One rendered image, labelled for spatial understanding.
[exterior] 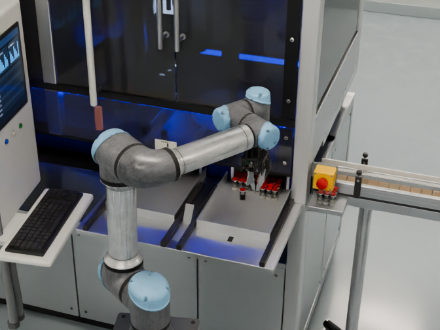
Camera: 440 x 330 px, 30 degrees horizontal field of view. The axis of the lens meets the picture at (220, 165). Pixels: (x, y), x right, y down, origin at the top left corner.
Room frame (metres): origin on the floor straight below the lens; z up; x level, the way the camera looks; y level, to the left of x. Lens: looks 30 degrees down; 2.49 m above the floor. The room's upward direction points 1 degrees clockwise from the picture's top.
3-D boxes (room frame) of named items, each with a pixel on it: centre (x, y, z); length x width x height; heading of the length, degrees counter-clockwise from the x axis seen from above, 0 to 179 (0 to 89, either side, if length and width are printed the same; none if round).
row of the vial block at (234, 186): (2.55, -0.13, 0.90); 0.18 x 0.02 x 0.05; 72
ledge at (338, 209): (2.51, -0.40, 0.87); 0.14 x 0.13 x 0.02; 162
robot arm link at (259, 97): (2.26, -0.11, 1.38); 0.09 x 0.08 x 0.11; 128
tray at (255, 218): (2.44, -0.10, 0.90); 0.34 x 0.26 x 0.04; 162
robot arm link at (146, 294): (1.85, 0.20, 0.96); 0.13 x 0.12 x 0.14; 38
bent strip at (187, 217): (2.31, 0.12, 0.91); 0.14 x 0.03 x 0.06; 162
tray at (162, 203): (2.55, 0.23, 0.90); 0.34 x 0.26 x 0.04; 162
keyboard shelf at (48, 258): (2.46, 0.66, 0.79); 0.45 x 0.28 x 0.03; 169
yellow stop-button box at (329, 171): (2.48, -0.37, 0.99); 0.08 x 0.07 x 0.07; 162
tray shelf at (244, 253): (2.43, 0.09, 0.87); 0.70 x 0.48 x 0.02; 72
